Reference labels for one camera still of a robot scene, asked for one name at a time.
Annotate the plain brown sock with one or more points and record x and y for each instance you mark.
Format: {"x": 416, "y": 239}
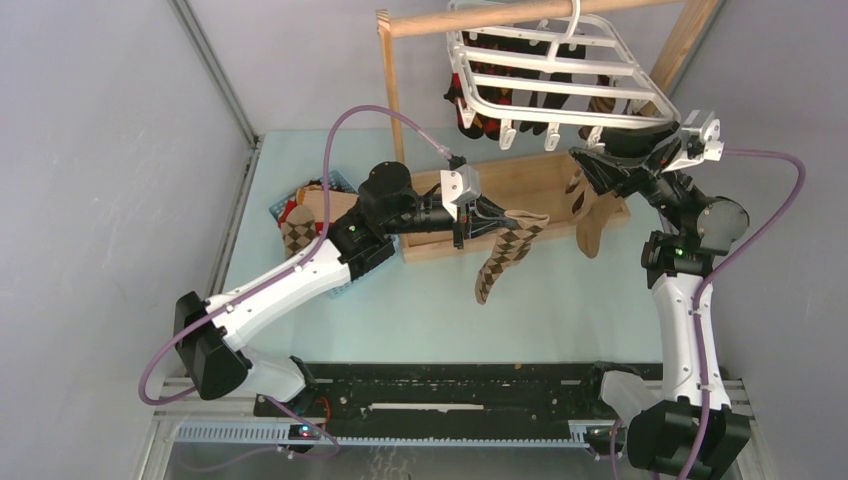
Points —
{"x": 589, "y": 212}

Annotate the red yellow argyle sock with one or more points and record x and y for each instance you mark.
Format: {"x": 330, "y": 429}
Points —
{"x": 482, "y": 125}

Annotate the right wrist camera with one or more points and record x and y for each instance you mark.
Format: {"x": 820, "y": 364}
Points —
{"x": 700, "y": 141}

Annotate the brown argyle sock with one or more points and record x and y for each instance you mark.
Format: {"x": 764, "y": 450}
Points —
{"x": 298, "y": 230}
{"x": 512, "y": 244}

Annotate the white plastic clip hanger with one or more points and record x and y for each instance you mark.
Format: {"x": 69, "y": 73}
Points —
{"x": 539, "y": 77}

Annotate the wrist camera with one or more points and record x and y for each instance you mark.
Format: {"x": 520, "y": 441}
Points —
{"x": 700, "y": 141}
{"x": 460, "y": 185}

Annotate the black sock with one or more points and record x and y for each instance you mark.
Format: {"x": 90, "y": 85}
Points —
{"x": 553, "y": 100}

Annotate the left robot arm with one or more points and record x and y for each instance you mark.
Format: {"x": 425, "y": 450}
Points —
{"x": 214, "y": 350}

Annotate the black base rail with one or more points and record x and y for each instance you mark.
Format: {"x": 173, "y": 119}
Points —
{"x": 476, "y": 402}

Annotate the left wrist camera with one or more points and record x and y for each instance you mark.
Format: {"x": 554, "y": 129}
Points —
{"x": 460, "y": 185}

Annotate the brown striped sock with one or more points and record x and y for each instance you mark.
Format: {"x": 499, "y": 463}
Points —
{"x": 599, "y": 105}

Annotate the blue plastic basket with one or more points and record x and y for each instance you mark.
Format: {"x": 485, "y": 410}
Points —
{"x": 337, "y": 183}

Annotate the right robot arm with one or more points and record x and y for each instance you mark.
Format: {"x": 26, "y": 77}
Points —
{"x": 688, "y": 429}

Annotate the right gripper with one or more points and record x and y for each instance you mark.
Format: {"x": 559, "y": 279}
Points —
{"x": 607, "y": 174}

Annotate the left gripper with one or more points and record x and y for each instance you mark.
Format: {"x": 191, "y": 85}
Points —
{"x": 476, "y": 219}

